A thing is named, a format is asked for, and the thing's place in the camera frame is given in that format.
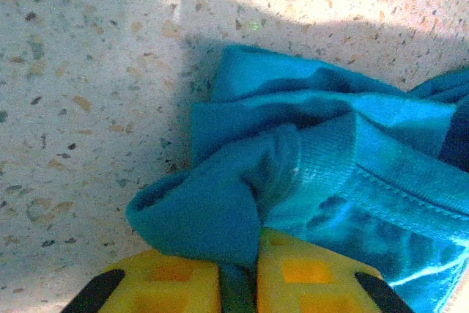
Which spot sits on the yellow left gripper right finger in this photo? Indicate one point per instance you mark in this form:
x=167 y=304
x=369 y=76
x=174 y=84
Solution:
x=311 y=276

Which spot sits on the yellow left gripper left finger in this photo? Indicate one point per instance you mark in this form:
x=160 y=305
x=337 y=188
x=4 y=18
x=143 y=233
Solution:
x=165 y=283

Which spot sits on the blue t-shirt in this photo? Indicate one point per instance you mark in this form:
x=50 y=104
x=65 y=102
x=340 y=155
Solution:
x=311 y=144

